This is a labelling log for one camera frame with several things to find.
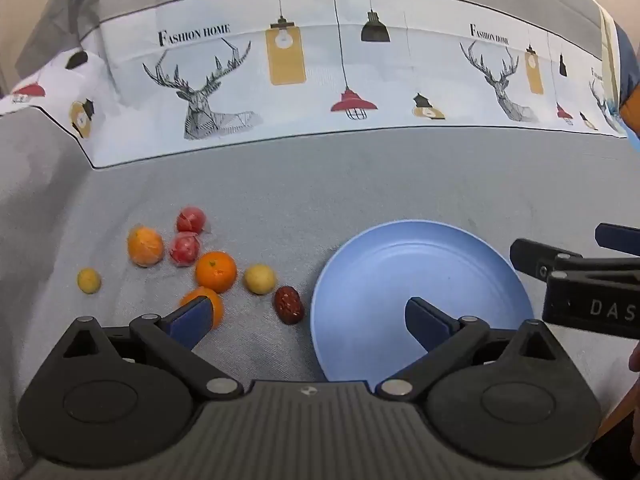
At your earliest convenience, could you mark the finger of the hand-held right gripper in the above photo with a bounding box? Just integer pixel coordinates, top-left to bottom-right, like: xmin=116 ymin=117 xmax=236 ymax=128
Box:
xmin=595 ymin=223 xmax=640 ymax=257
xmin=509 ymin=238 xmax=640 ymax=282

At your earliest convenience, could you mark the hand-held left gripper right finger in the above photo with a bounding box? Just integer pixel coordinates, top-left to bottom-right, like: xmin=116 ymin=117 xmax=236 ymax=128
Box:
xmin=375 ymin=297 xmax=576 ymax=401

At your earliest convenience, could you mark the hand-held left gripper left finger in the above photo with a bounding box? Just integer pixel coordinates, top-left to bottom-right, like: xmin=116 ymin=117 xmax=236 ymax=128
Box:
xmin=47 ymin=296 xmax=245 ymax=402

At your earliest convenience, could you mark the orange tangerine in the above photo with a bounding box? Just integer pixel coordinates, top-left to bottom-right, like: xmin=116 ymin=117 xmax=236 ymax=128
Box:
xmin=195 ymin=251 xmax=237 ymax=293
xmin=179 ymin=286 xmax=224 ymax=330

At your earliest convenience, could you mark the blue plate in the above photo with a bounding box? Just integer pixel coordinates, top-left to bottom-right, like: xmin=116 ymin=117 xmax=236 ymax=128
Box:
xmin=310 ymin=220 xmax=536 ymax=385

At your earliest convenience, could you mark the plastic red fruit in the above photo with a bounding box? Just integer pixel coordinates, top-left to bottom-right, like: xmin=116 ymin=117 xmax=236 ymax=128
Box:
xmin=176 ymin=205 xmax=207 ymax=234
xmin=169 ymin=232 xmax=202 ymax=267

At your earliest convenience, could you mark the red date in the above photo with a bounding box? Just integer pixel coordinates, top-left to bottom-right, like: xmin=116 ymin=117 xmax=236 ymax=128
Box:
xmin=273 ymin=285 xmax=304 ymax=325

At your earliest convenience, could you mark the person's right forearm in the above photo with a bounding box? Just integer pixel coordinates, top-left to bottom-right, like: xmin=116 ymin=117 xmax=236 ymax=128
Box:
xmin=597 ymin=374 xmax=640 ymax=466

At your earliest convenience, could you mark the plastic wrapped orange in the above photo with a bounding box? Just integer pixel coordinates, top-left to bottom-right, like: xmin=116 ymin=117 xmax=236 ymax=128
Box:
xmin=126 ymin=226 xmax=165 ymax=268

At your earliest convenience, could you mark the small yellow round fruit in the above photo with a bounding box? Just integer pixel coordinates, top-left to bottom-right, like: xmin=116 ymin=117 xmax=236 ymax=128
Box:
xmin=76 ymin=267 xmax=102 ymax=294

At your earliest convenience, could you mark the blue and orange object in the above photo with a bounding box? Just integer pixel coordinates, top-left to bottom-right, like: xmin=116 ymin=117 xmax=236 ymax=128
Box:
xmin=614 ymin=22 xmax=640 ymax=151

